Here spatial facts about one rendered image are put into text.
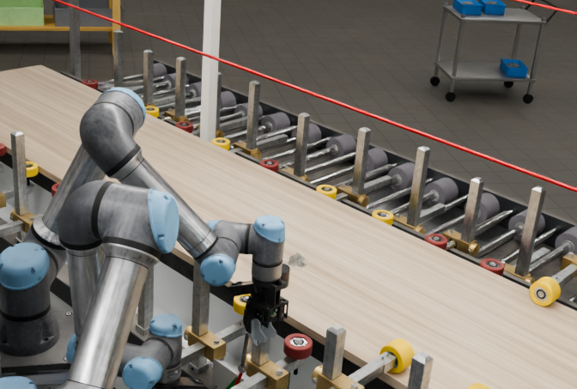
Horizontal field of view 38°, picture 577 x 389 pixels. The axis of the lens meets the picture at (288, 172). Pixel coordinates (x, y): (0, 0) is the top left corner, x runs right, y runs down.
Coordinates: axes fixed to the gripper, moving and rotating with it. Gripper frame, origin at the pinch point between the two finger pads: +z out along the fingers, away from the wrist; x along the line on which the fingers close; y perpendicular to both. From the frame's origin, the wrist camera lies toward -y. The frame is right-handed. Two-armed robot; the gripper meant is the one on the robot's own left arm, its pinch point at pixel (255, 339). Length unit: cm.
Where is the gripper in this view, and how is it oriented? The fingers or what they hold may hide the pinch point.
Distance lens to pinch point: 221.3
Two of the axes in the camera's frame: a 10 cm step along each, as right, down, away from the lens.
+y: 7.2, 3.3, -6.1
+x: 6.9, -2.4, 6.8
